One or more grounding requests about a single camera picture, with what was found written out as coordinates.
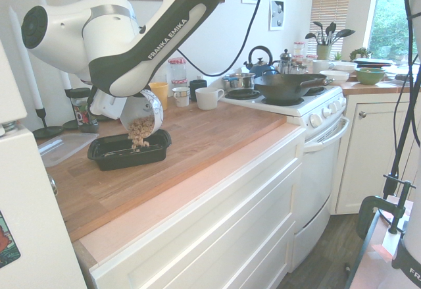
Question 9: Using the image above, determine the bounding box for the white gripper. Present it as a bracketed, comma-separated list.
[89, 88, 126, 121]

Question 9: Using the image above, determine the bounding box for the white bowl with swirl pattern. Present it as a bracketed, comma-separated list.
[120, 88, 164, 138]

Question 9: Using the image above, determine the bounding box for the spice jar with black lid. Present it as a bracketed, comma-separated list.
[70, 87, 99, 134]

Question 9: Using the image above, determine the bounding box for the yellow mug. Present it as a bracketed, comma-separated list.
[148, 82, 169, 111]

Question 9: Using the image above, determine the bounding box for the clear plastic container lid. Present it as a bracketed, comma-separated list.
[36, 132, 100, 168]

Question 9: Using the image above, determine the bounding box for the black plastic food container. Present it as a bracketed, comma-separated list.
[87, 128, 172, 172]

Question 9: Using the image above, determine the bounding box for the small white banded cup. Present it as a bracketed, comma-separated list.
[172, 86, 191, 107]

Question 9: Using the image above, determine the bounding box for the black mug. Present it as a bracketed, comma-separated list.
[188, 79, 208, 101]

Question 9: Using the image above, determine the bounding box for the large white mug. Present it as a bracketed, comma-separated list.
[195, 88, 226, 111]

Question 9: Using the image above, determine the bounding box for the white refrigerator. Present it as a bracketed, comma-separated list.
[0, 38, 88, 289]

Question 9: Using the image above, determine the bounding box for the stainless steel pot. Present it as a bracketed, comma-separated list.
[222, 72, 257, 90]

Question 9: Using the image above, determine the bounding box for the white drawer cabinet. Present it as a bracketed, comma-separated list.
[88, 127, 307, 289]

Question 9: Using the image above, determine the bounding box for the colourful fridge magnet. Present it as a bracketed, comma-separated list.
[0, 209, 22, 269]

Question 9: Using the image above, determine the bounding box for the black wok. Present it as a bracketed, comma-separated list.
[253, 73, 335, 102]

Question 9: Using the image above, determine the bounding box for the glass french press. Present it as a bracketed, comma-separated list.
[279, 48, 293, 74]

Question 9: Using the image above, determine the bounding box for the white coffee mug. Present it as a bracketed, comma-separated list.
[311, 59, 335, 74]

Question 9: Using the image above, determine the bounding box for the white stove with oven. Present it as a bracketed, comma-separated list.
[218, 84, 350, 273]

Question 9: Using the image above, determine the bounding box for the pale green utensil crock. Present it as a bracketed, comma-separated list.
[316, 44, 332, 61]

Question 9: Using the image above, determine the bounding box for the shallow white bowl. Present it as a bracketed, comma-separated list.
[318, 70, 350, 84]

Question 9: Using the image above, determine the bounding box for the beige window blind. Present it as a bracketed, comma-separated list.
[310, 0, 353, 39]

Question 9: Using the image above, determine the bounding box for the small succulent plant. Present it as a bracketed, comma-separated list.
[349, 47, 371, 61]

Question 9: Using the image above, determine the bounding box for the white cupboard with knob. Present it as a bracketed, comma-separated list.
[334, 92, 421, 216]

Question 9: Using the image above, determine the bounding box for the green bowl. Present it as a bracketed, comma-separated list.
[354, 67, 387, 86]

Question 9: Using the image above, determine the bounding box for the dark flat tray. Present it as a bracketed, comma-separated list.
[357, 57, 394, 68]

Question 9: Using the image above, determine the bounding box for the green C-clamp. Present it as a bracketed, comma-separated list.
[357, 196, 406, 241]

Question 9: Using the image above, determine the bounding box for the window with garden view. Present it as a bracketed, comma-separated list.
[363, 0, 412, 65]

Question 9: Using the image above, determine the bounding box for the black stand rod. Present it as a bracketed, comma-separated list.
[382, 66, 421, 199]

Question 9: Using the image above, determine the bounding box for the robot mounting table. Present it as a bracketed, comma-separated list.
[345, 195, 421, 289]

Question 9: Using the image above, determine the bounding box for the blue kettle with black handle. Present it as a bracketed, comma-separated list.
[243, 45, 280, 78]

